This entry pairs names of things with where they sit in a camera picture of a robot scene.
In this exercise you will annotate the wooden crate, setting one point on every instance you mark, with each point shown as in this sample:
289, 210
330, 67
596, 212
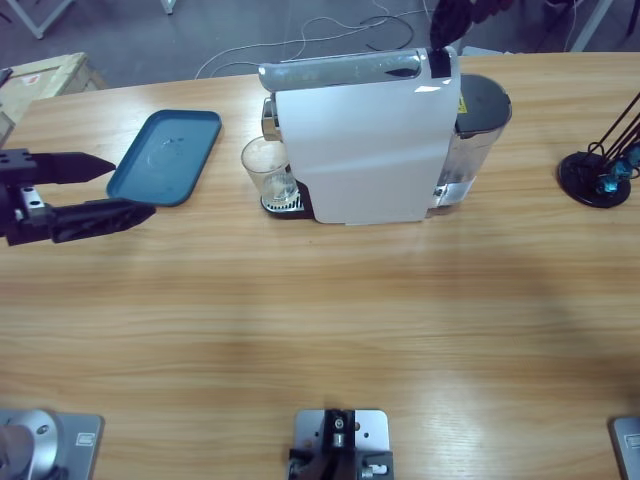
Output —
45, 80

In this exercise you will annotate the grey coffee machine lever lid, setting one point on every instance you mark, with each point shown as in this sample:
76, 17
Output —
340, 72

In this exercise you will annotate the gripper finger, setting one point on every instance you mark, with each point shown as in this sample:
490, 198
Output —
450, 22
487, 10

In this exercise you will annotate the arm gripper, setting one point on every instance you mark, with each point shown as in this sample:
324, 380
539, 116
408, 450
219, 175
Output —
15, 230

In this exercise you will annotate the white capsule coffee machine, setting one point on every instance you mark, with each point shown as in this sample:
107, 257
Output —
360, 150

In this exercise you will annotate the teal coffee capsule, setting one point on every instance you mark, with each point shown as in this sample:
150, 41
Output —
622, 170
636, 155

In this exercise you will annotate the drip tray with metal grille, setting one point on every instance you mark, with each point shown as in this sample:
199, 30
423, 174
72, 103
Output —
285, 213

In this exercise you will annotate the white metal frame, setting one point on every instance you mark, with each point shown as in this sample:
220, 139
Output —
170, 6
39, 31

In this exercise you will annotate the teal plastic tray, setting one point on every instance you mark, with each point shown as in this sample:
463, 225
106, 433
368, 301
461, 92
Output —
165, 150

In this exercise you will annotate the clear water tank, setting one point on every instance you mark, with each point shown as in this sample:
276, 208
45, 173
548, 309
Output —
475, 130

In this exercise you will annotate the clear drinking glass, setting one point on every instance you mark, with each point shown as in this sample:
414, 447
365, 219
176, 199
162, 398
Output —
265, 170

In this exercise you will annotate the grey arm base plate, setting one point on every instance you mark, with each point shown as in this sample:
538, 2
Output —
627, 450
80, 440

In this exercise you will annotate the black capsule holder with rods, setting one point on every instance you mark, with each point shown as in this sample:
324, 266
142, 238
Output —
590, 180

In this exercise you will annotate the grey mount plate with post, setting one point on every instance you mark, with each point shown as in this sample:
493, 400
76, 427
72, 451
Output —
370, 425

